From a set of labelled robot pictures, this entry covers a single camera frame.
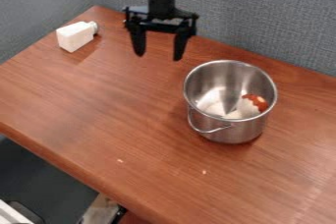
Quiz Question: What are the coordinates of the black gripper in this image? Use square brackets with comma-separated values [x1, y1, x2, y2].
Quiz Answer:
[124, 0, 198, 61]

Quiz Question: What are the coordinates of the shiny metal pot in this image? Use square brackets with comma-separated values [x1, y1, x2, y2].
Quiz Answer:
[182, 60, 278, 144]

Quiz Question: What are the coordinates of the white toy mushroom red cap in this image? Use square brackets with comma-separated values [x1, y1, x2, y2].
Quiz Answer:
[205, 93, 270, 120]

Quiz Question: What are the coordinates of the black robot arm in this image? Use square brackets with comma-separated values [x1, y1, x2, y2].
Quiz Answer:
[124, 0, 200, 61]

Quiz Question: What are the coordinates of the white plastic bottle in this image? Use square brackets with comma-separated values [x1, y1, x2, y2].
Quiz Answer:
[56, 22, 98, 53]

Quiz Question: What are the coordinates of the white box at corner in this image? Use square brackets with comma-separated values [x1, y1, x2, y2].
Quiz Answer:
[0, 199, 34, 224]

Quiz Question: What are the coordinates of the table leg frame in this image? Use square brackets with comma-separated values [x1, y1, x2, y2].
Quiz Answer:
[77, 194, 126, 224]

